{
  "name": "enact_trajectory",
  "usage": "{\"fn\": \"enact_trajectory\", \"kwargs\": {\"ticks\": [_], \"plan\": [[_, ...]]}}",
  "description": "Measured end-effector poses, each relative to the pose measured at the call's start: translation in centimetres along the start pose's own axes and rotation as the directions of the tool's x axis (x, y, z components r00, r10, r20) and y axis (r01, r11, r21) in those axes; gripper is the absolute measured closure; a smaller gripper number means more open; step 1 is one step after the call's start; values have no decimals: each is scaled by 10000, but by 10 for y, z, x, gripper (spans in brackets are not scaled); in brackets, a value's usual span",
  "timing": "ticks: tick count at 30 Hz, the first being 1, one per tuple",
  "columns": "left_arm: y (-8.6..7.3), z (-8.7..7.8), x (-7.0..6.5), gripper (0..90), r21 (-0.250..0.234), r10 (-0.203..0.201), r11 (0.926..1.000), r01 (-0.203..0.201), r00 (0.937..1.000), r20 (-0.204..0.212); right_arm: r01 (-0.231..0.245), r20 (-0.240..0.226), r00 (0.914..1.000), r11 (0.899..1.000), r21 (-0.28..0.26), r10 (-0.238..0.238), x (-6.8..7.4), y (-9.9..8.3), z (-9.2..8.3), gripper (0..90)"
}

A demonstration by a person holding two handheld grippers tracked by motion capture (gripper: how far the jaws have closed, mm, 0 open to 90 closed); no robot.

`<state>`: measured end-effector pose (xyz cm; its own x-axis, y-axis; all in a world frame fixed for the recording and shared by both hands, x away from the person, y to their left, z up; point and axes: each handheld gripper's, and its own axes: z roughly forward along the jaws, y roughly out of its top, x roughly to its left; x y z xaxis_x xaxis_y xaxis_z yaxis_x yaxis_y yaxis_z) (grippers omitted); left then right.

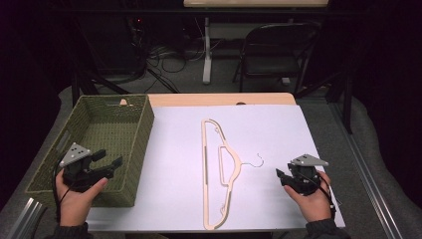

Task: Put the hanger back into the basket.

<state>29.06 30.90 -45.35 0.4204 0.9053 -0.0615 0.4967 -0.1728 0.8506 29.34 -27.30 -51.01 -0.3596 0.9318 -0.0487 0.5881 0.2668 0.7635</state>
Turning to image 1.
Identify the white desk leg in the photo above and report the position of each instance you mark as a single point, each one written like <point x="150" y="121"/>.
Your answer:
<point x="207" y="53"/>

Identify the white sheet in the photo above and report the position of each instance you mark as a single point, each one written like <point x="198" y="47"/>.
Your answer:
<point x="239" y="132"/>

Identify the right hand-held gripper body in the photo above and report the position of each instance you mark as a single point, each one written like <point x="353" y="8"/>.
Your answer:
<point x="303" y="174"/>

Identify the black metal stand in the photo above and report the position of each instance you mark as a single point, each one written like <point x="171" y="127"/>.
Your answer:
<point x="89" y="76"/>
<point x="338" y="93"/>

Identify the person's right hand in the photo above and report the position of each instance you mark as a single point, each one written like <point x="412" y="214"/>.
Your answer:
<point x="312" y="202"/>

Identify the beige clothes hanger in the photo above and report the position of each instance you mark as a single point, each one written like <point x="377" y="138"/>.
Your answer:
<point x="220" y="172"/>

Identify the person's left hand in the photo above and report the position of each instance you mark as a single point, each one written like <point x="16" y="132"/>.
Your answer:
<point x="78" y="197"/>

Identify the black folding chair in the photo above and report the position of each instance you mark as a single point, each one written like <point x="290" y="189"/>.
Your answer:
<point x="275" y="49"/>

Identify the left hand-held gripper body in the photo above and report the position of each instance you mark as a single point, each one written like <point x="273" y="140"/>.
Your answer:
<point x="77" y="167"/>

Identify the aluminium rail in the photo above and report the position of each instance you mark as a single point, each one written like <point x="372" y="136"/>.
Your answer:
<point x="23" y="219"/>
<point x="368" y="172"/>

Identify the green woven basket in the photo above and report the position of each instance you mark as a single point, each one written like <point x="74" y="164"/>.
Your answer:
<point x="99" y="146"/>

